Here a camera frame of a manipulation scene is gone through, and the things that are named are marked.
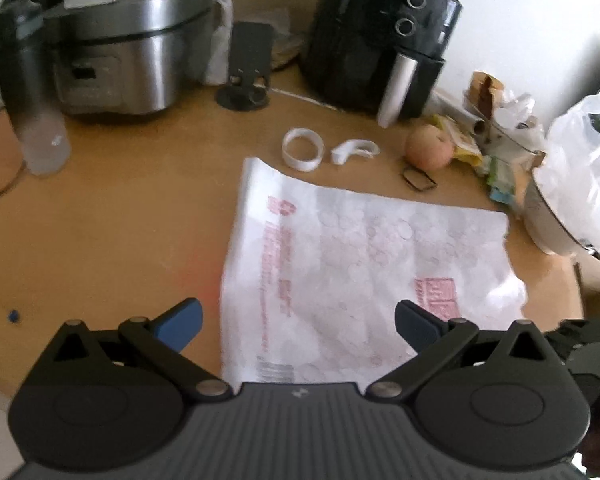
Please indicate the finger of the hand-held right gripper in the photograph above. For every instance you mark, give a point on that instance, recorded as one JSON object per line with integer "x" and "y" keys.
{"x": 577, "y": 332}

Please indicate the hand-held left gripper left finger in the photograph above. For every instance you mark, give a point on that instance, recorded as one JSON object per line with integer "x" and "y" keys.
{"x": 180, "y": 327}

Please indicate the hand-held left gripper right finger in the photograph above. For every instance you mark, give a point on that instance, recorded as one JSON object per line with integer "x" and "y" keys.
{"x": 419, "y": 327}

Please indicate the white shopping bag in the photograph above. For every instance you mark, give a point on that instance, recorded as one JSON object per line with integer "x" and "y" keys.
{"x": 355, "y": 260}

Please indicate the large clear plastic bag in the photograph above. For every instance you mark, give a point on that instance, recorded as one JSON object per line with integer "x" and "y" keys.
{"x": 575, "y": 160}

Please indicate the small cardboard box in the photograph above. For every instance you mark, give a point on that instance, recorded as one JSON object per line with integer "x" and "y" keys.
{"x": 592, "y": 275}

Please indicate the white bowl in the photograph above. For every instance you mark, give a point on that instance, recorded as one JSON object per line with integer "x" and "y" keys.
{"x": 545, "y": 220}

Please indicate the small blue piece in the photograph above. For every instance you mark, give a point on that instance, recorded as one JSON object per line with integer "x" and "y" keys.
{"x": 13, "y": 315}

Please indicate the green snack packet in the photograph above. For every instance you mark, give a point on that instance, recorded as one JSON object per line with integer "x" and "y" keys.
{"x": 497, "y": 180}

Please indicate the pinkish apple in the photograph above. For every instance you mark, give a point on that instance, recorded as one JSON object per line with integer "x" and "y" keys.
{"x": 427, "y": 150}

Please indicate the yellow snack packet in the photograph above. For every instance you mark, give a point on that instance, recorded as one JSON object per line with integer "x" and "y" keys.
{"x": 465, "y": 147}

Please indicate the folded white band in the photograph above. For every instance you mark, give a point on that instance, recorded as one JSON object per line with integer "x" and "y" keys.
{"x": 342, "y": 152}

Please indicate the white band loop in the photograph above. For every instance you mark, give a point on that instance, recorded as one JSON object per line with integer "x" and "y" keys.
{"x": 300, "y": 165}

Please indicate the brown paper packet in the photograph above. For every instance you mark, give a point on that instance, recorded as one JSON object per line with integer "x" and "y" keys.
{"x": 485, "y": 87}

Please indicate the silver rice cooker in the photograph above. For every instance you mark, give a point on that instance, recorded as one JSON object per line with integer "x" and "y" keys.
{"x": 130, "y": 50}

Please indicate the black air fryer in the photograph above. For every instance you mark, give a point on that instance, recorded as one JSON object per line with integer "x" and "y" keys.
{"x": 360, "y": 50}

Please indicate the black phone stand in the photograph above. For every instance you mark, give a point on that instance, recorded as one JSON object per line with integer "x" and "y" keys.
{"x": 250, "y": 45}

